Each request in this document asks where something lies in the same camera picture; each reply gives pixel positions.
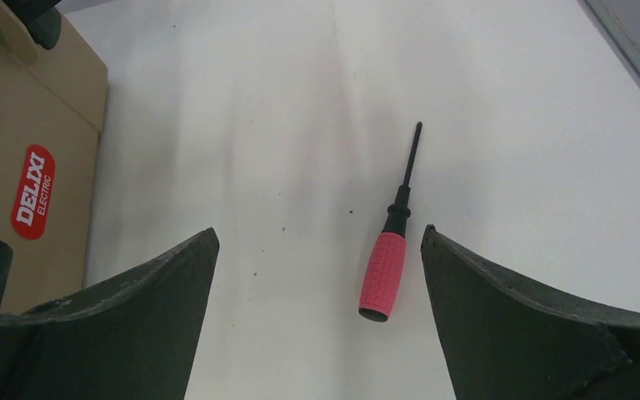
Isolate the black rear toolbox latch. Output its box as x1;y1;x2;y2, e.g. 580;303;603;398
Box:
3;0;63;50

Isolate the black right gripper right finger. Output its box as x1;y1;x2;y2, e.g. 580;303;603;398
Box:
421;226;640;399

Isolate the tan plastic toolbox bin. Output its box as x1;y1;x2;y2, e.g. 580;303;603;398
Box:
0;1;108;313

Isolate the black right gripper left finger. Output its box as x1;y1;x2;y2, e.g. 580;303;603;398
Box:
0;228;220;399

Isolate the red handled black screwdriver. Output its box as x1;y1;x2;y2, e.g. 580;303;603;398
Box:
358;122;423;323

